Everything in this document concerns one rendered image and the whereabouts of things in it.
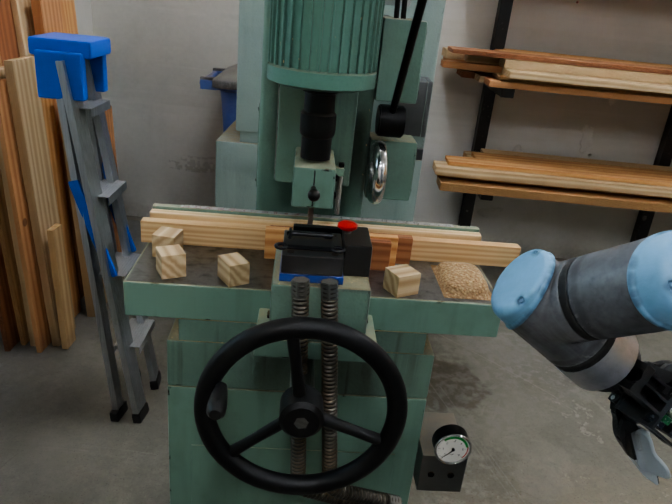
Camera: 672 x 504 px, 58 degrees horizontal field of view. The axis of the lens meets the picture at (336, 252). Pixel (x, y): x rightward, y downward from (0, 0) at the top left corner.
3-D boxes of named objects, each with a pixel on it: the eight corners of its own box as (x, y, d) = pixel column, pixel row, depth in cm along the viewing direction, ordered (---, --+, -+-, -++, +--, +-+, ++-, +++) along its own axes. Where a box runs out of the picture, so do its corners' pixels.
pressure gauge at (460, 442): (430, 472, 103) (437, 434, 99) (426, 456, 106) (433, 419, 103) (466, 474, 103) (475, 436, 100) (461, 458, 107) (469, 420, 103)
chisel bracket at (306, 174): (290, 215, 102) (293, 166, 99) (292, 189, 115) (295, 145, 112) (334, 218, 103) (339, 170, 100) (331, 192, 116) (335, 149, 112)
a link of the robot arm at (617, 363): (537, 357, 76) (584, 295, 76) (561, 378, 77) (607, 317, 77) (584, 384, 67) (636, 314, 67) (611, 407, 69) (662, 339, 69)
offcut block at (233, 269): (217, 275, 98) (217, 255, 97) (237, 272, 100) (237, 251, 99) (229, 287, 95) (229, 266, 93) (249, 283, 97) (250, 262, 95)
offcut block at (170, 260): (155, 269, 98) (155, 246, 97) (179, 266, 100) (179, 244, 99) (161, 279, 95) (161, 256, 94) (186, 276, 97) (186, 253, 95)
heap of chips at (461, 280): (444, 297, 98) (447, 282, 97) (430, 265, 110) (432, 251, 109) (495, 301, 99) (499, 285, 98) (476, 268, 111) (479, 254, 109)
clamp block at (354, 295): (265, 339, 88) (268, 283, 84) (270, 295, 100) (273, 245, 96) (367, 345, 89) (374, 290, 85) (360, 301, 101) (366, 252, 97)
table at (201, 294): (103, 348, 87) (100, 311, 85) (153, 260, 115) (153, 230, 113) (516, 371, 91) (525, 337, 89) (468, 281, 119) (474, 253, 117)
